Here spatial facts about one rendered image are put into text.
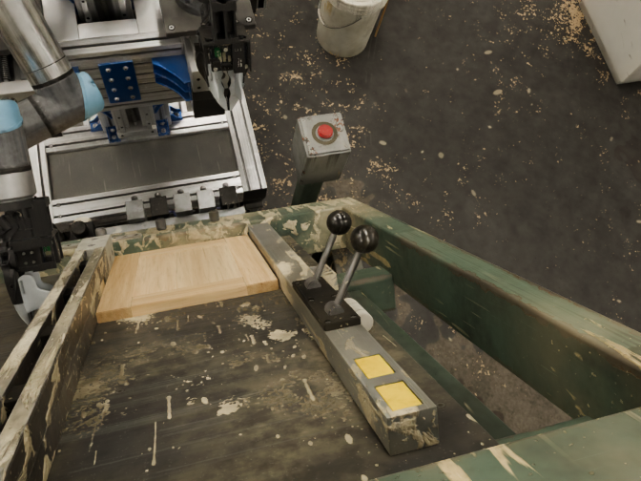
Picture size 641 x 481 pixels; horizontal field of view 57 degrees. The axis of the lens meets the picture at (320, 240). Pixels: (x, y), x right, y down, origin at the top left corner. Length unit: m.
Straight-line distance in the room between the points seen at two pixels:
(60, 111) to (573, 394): 0.90
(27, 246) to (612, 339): 0.83
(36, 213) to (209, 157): 1.33
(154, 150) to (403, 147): 1.08
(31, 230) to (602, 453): 0.87
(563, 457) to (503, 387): 2.09
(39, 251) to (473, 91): 2.32
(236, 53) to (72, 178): 1.46
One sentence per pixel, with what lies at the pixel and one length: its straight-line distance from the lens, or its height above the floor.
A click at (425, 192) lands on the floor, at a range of 2.62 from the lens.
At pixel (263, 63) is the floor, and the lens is 2.81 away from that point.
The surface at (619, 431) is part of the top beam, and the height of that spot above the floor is 1.88.
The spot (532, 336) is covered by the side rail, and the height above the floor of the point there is 1.57.
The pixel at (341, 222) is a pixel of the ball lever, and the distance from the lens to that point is 0.87.
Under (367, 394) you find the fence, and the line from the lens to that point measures 0.61.
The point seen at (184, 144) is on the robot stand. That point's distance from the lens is 2.34.
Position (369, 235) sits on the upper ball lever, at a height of 1.56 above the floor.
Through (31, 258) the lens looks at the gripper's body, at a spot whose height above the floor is 1.29.
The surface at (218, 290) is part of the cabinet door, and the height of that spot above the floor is 1.23.
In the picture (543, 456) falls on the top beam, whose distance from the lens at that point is 0.41.
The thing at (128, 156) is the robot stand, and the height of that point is 0.21.
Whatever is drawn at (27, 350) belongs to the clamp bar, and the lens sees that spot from 0.81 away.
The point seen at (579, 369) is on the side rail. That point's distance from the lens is 0.72.
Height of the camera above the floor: 2.25
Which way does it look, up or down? 68 degrees down
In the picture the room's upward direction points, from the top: 24 degrees clockwise
